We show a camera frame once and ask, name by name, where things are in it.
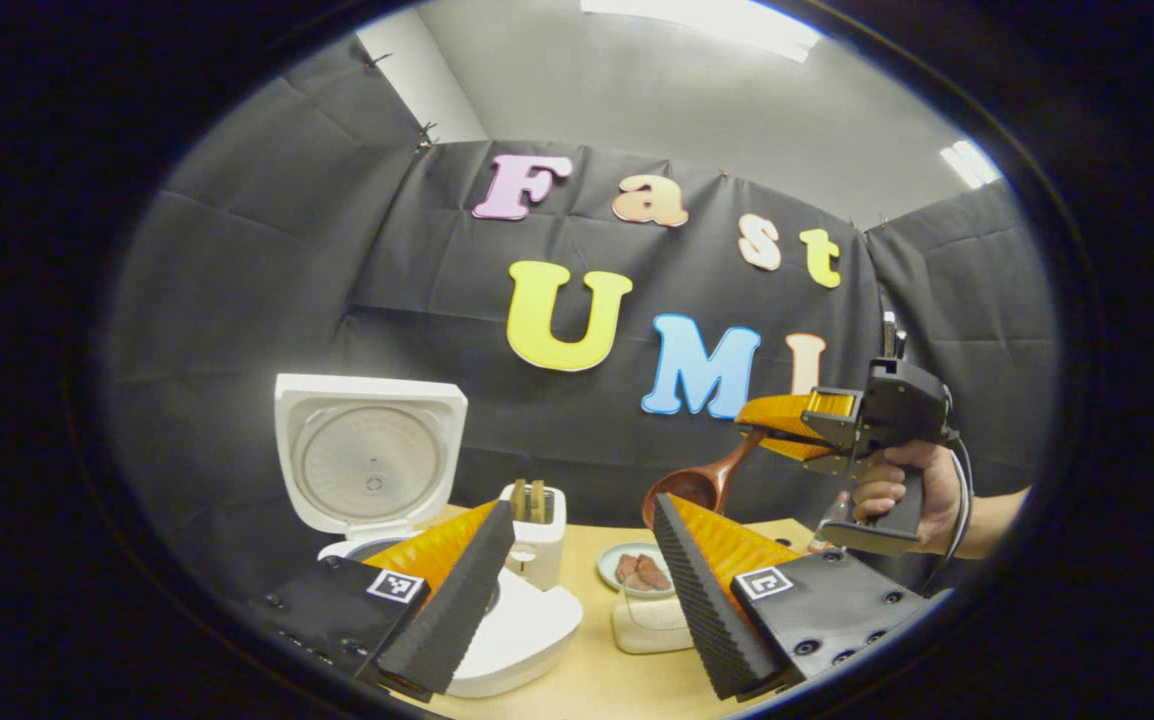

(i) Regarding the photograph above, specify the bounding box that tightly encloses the black backdrop cloth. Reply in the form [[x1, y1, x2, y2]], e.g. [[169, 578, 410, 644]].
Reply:
[[102, 35, 1063, 601]]

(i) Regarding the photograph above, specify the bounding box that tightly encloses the brown wooden spoon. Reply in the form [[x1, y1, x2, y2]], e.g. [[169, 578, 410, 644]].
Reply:
[[642, 428, 768, 531]]

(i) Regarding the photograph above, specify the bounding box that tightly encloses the white rice cooker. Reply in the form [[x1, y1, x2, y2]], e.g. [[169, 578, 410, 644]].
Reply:
[[274, 373, 584, 698]]

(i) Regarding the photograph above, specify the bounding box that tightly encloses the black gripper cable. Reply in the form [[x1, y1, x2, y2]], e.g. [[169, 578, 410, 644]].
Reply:
[[922, 440, 976, 596]]

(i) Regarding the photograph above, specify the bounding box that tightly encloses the pale green plate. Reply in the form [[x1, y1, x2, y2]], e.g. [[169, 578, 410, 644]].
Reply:
[[597, 542, 673, 598]]

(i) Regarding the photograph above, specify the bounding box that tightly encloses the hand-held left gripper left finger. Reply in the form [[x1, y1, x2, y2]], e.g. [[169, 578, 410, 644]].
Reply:
[[267, 500, 516, 699]]

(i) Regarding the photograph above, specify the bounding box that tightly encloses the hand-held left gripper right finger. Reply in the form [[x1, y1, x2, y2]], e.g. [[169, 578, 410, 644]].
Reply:
[[652, 492, 928, 701]]

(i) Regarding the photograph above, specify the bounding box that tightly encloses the white toaster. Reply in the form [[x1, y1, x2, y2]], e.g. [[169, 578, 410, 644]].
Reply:
[[499, 480, 568, 591]]

